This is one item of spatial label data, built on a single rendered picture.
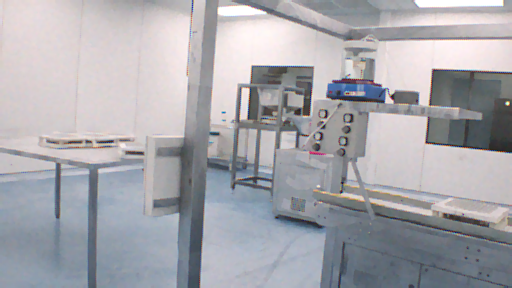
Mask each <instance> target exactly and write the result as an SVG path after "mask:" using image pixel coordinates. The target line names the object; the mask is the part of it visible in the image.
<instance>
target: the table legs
mask: <svg viewBox="0 0 512 288"><path fill-rule="evenodd" d="M60 177H61V164H60V163H56V164H55V212H54V216H55V218H60V200H61V183H60ZM97 200H98V169H96V170H93V169H89V184H88V201H89V205H88V244H87V251H88V263H87V271H88V282H87V288H97V283H96V274H97V264H96V255H97V241H96V237H97Z"/></svg>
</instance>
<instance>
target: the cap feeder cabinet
mask: <svg viewBox="0 0 512 288"><path fill-rule="evenodd" d="M301 150H302V149H299V147H294V148H285V149H276V168H275V178H274V189H273V199H272V210H273V213H275V214H276V216H275V219H279V217H277V215H278V214H281V215H286V216H289V217H292V218H300V219H303V220H308V221H311V222H316V220H315V219H314V218H315V209H314V207H313V202H314V200H315V199H316V198H313V197H312V193H313V190H316V191H324V192H327V193H330V183H331V174H332V165H333V156H334V155H331V154H326V155H316V154H310V150H305V151H301Z"/></svg>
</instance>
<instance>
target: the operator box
mask: <svg viewBox="0 0 512 288"><path fill-rule="evenodd" d="M183 147H184V135H147V136H146V141H145V157H144V173H143V203H142V214H144V215H147V216H150V217H155V216H160V215H169V214H174V213H179V212H180V201H181V187H182V179H181V174H182V160H183Z"/></svg>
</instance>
